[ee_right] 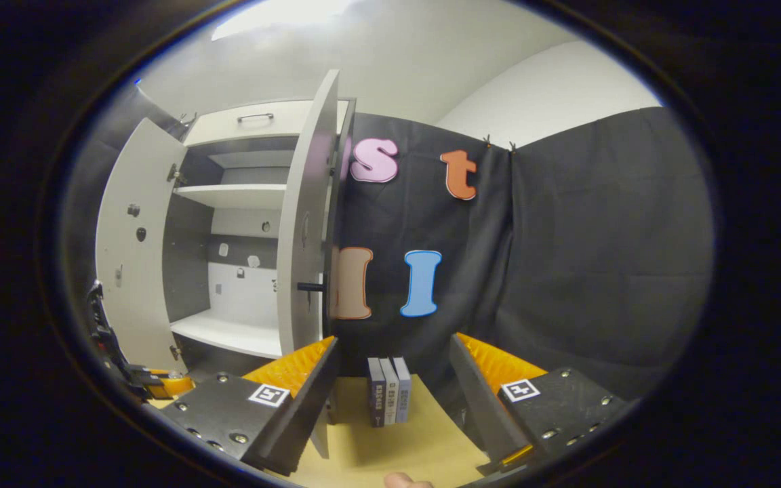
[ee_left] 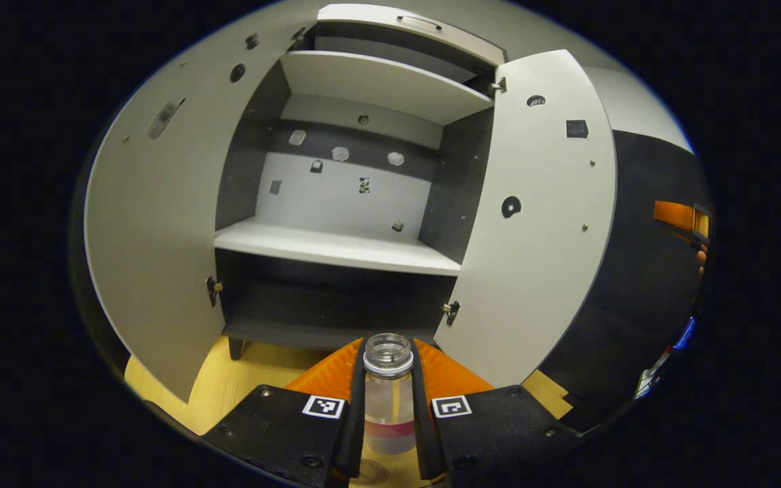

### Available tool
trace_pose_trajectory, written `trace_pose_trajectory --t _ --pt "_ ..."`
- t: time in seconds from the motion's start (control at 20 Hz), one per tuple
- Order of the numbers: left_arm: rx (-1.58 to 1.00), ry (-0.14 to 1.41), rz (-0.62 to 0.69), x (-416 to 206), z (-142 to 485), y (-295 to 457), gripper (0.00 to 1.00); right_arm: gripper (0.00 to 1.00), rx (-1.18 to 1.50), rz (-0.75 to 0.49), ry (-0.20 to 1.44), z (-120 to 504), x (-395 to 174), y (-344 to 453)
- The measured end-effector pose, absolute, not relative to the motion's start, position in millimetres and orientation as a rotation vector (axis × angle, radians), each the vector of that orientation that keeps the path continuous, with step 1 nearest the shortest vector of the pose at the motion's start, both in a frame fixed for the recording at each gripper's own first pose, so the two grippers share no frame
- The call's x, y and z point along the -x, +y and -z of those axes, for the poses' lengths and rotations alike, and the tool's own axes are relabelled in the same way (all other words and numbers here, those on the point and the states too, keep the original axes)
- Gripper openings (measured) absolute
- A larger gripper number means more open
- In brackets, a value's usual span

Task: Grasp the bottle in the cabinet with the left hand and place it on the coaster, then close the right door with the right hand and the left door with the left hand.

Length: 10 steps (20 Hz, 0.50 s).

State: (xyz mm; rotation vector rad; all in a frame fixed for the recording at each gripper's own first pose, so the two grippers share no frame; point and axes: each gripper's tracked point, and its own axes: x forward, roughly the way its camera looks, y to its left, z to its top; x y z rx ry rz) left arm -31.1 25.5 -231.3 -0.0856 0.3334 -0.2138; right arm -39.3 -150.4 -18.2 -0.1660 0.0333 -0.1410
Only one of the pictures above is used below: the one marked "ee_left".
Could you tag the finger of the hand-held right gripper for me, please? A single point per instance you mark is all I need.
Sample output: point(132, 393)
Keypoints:
point(678, 213)

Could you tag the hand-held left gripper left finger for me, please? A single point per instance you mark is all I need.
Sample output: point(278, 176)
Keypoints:
point(275, 427)

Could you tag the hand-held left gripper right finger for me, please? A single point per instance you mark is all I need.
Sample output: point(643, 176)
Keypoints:
point(499, 427)

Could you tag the clear plastic bottle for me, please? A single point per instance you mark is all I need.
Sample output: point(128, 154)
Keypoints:
point(389, 407)

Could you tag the white cabinet door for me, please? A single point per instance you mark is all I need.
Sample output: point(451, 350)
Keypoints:
point(153, 237)

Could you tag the white cabinet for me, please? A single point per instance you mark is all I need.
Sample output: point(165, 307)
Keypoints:
point(336, 203)

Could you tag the white cabinet shelf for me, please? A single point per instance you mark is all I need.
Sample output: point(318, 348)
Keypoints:
point(377, 81)
point(336, 245)

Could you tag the white cabinet drawer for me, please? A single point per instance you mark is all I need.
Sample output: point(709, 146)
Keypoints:
point(377, 17)

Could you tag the black backdrop cloth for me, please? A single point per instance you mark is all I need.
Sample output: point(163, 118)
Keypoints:
point(634, 291)

